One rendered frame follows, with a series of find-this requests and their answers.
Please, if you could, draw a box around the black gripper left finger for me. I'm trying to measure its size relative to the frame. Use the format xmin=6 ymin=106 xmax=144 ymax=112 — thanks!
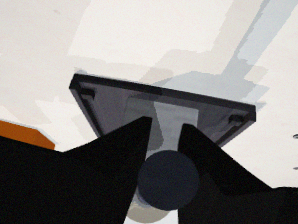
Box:
xmin=0 ymin=116 xmax=153 ymax=224

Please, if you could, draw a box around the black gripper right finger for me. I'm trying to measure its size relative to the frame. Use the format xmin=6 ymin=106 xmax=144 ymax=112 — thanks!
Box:
xmin=177 ymin=123 xmax=298 ymax=224

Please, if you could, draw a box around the dark grey cylinder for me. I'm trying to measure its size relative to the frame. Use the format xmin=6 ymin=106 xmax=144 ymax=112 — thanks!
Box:
xmin=137 ymin=151 xmax=200 ymax=212

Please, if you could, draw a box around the orange open-top tray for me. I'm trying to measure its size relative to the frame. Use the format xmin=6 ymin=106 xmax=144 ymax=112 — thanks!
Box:
xmin=0 ymin=120 xmax=56 ymax=151

